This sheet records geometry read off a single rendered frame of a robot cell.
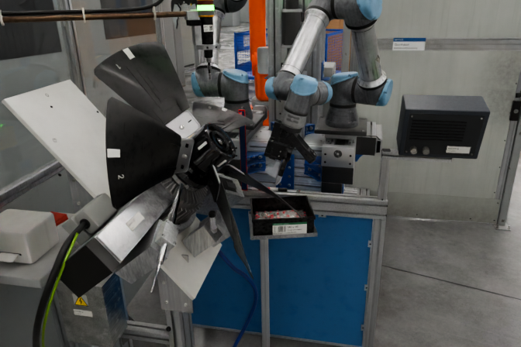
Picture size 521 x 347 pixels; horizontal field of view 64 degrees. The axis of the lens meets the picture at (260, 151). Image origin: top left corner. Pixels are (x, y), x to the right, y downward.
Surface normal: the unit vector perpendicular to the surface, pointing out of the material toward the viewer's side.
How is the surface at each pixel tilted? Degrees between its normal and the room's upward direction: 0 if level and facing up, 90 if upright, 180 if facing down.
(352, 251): 90
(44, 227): 90
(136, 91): 62
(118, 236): 50
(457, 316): 0
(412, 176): 90
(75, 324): 90
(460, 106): 15
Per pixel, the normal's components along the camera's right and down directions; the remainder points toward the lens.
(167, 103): 0.34, -0.20
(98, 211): 0.74, -0.56
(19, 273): -0.02, -0.94
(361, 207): -0.19, 0.35
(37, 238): 0.98, 0.05
